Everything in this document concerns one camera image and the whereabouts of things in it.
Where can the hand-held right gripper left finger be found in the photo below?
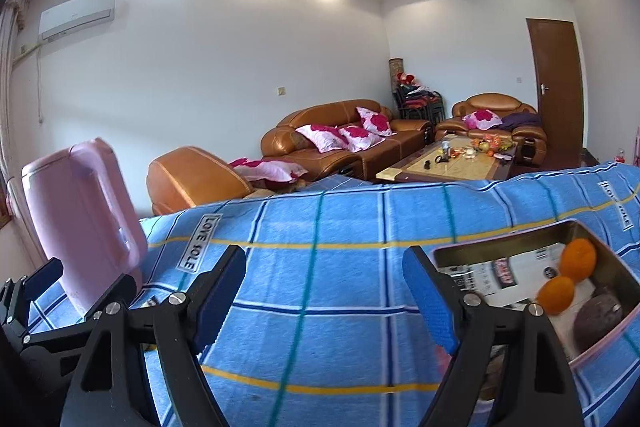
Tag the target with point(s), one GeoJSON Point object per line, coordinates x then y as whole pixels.
{"type": "Point", "coordinates": [215, 302]}

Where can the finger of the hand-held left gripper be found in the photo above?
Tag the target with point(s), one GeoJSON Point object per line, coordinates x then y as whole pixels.
{"type": "Point", "coordinates": [120, 294]}
{"type": "Point", "coordinates": [45, 277]}

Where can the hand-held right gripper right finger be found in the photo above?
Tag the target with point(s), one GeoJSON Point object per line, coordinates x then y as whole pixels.
{"type": "Point", "coordinates": [430, 307]}

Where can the pink cardboard box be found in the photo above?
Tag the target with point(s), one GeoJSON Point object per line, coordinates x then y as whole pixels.
{"type": "Point", "coordinates": [500, 267]}

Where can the orange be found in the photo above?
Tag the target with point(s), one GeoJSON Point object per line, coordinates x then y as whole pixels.
{"type": "Point", "coordinates": [578, 259]}
{"type": "Point", "coordinates": [556, 294]}

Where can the grey purple passion fruit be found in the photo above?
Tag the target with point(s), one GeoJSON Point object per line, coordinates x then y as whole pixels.
{"type": "Point", "coordinates": [597, 319]}

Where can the pink electric kettle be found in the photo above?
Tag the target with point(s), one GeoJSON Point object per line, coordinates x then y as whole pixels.
{"type": "Point", "coordinates": [75, 217]}

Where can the blue plaid blanket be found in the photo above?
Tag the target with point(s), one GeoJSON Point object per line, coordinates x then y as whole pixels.
{"type": "Point", "coordinates": [325, 257]}

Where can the brown leather armchair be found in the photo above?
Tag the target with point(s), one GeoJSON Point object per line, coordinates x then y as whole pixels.
{"type": "Point", "coordinates": [492, 102]}
{"type": "Point", "coordinates": [192, 179]}

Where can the wooden coffee table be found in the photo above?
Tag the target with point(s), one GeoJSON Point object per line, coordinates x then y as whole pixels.
{"type": "Point", "coordinates": [450, 171]}

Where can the pink floral pillow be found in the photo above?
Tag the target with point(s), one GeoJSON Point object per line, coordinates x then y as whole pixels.
{"type": "Point", "coordinates": [322, 138]}
{"type": "Point", "coordinates": [361, 138]}
{"type": "Point", "coordinates": [481, 119]}
{"type": "Point", "coordinates": [267, 169]}
{"type": "Point", "coordinates": [375, 122]}

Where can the long brown leather sofa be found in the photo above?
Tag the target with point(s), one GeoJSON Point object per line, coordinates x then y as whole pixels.
{"type": "Point", "coordinates": [400, 142]}

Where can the orange and red snack pile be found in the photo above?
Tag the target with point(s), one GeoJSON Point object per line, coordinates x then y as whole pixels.
{"type": "Point", "coordinates": [490, 146]}

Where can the white conduit pipe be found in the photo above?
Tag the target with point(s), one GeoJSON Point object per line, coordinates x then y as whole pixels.
{"type": "Point", "coordinates": [40, 82]}

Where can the stacked dark chairs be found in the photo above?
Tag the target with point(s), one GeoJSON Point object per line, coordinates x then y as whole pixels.
{"type": "Point", "coordinates": [420, 107]}

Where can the purple cloth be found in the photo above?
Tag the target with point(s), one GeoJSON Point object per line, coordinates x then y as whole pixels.
{"type": "Point", "coordinates": [520, 121]}

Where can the beige curtain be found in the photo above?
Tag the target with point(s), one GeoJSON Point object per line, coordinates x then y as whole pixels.
{"type": "Point", "coordinates": [10, 72]}

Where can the red plush toy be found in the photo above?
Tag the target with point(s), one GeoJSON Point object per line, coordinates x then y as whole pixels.
{"type": "Point", "coordinates": [407, 81]}

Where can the rolled patterned mat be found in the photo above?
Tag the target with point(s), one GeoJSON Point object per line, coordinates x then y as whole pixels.
{"type": "Point", "coordinates": [396, 72]}

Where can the small clear bottle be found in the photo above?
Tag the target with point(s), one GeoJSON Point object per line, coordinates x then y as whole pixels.
{"type": "Point", "coordinates": [620, 156]}

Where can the brown wooden door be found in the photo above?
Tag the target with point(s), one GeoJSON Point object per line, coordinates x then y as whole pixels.
{"type": "Point", "coordinates": [555, 92]}

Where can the pink package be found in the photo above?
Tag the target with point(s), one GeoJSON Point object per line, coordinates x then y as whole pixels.
{"type": "Point", "coordinates": [636, 147]}

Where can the white air conditioner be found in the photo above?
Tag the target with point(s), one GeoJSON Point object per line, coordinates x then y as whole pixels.
{"type": "Point", "coordinates": [77, 14]}

